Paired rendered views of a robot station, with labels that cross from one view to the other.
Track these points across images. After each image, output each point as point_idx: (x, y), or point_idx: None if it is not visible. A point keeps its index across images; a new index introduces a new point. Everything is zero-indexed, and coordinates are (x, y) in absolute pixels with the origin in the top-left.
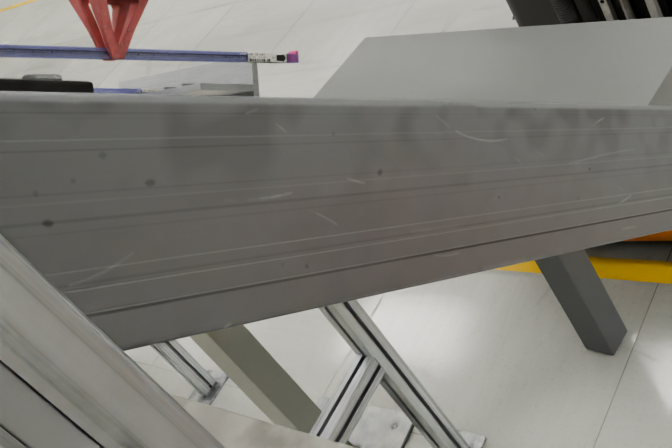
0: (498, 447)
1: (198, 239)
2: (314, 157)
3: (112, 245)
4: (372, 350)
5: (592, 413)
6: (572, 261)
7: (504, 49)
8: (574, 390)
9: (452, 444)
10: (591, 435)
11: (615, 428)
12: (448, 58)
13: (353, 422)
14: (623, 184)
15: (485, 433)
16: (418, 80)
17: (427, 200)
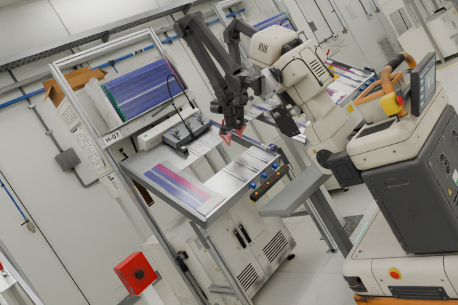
0: (333, 255)
1: (129, 174)
2: (133, 175)
3: (127, 172)
4: (306, 208)
5: (335, 270)
6: (334, 237)
7: (311, 180)
8: None
9: (328, 244)
10: (329, 271)
11: (329, 276)
12: (319, 171)
13: (298, 215)
14: (156, 193)
15: (338, 252)
16: (315, 169)
17: (140, 181)
